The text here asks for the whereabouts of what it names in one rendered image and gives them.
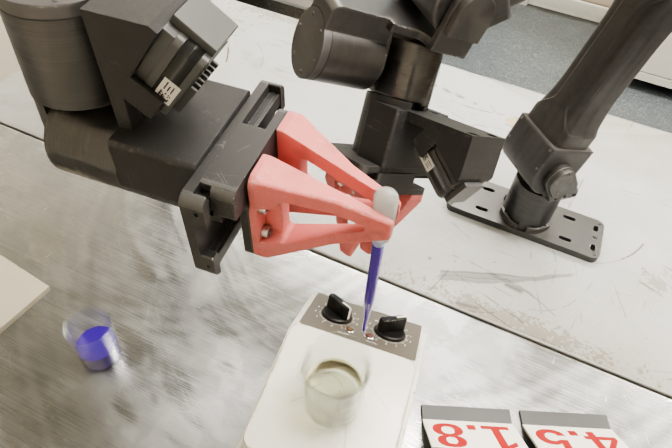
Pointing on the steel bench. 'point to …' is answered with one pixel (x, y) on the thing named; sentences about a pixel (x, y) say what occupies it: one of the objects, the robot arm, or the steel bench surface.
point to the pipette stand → (17, 292)
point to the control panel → (361, 328)
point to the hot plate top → (381, 418)
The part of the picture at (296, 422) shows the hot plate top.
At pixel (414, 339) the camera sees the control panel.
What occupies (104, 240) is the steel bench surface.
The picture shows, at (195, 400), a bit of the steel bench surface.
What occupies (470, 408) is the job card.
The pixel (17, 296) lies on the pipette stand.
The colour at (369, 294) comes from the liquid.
